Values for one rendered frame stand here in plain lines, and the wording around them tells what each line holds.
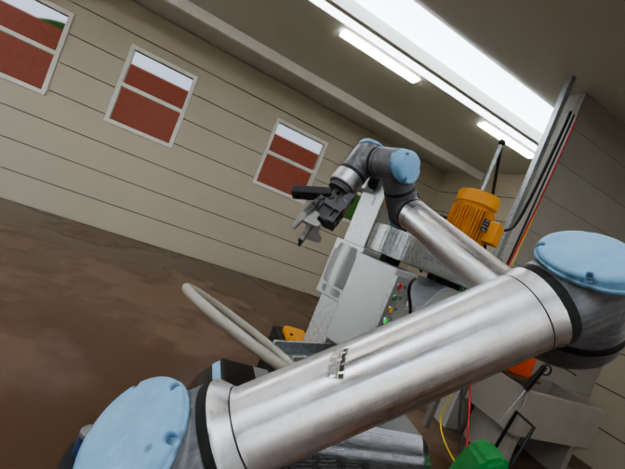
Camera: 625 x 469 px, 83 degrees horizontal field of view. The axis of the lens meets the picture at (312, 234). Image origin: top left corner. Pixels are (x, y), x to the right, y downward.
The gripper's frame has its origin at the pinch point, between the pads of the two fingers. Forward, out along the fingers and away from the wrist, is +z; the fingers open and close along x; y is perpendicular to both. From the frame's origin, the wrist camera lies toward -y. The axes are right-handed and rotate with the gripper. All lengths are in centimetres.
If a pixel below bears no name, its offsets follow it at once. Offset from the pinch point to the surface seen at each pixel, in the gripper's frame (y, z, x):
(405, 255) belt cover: 27, -32, 51
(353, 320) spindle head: 25, 1, 64
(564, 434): 259, -67, 340
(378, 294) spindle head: 27, -13, 56
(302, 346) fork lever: 14, 23, 57
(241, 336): 5.7, 29.1, -1.1
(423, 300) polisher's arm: 47, -32, 91
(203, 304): -7.9, 29.1, -0.4
